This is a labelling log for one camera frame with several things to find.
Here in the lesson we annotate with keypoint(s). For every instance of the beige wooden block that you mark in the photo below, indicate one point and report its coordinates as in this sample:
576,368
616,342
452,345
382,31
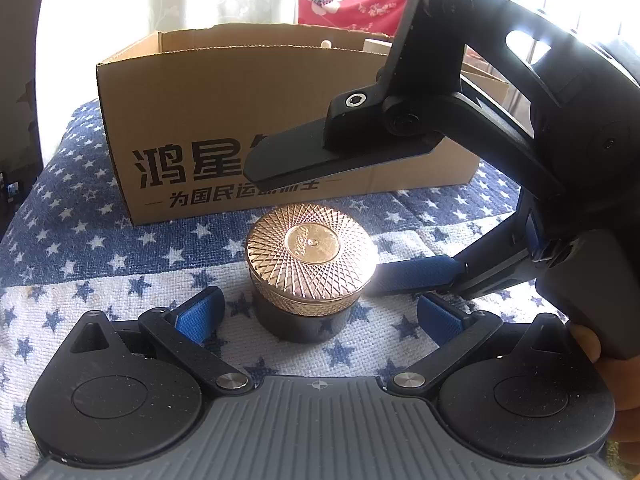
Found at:
376,47

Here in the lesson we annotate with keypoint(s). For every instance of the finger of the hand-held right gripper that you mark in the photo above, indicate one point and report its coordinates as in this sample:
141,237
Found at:
415,275
310,152

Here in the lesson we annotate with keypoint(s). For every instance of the person's right hand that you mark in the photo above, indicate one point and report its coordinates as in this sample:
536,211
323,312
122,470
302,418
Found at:
625,410

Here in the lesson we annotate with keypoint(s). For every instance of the brown cardboard box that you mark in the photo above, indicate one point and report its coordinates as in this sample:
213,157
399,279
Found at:
190,110

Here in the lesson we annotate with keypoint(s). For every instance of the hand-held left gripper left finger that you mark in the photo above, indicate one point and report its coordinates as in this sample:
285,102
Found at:
197,310

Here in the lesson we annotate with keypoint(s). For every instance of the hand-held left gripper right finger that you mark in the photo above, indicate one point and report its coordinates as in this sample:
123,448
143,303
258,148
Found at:
440,317

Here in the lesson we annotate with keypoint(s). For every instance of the blue white star-printed blanket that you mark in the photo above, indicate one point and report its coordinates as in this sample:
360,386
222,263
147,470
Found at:
100,260

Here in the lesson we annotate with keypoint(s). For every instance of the black jar with gold lid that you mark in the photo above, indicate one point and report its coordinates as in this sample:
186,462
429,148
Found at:
310,270

